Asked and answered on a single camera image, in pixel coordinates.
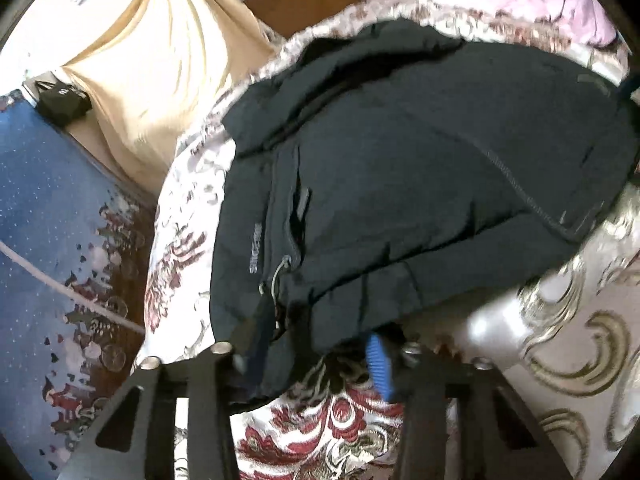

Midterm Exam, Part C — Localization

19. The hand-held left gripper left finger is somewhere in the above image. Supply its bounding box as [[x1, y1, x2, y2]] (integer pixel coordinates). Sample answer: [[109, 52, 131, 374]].
[[57, 342, 237, 480]]

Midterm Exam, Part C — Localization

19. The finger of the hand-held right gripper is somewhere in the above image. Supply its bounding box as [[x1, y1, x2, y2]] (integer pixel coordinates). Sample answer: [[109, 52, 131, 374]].
[[617, 74, 640, 107]]

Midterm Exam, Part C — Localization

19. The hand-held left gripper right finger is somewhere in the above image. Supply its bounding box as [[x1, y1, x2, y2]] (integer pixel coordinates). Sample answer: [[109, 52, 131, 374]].
[[365, 335, 571, 480]]

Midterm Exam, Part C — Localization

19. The black jacket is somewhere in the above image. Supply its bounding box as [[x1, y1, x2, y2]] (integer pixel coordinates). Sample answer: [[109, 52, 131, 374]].
[[210, 17, 633, 403]]

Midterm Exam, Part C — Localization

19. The floral satin bedspread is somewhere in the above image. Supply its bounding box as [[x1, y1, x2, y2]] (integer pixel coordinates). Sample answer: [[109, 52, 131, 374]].
[[132, 0, 640, 480]]

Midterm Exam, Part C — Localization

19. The beige hanging cloth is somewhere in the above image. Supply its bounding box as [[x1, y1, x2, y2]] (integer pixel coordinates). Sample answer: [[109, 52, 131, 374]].
[[55, 0, 278, 193]]

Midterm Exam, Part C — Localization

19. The black hanging bag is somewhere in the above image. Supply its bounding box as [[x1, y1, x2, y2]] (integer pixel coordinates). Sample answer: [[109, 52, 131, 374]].
[[37, 77, 93, 128]]

